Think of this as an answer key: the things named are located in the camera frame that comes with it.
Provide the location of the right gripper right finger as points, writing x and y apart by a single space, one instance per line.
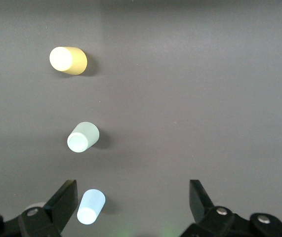
205 217

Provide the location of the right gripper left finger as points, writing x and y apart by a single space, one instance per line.
56 212

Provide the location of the pale green plastic cup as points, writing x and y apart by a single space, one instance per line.
82 138

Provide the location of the yellow plastic cup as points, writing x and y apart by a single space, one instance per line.
68 60

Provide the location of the light blue plastic cup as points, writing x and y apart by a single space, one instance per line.
91 207

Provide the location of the dark grey table cover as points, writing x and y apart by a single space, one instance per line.
180 98

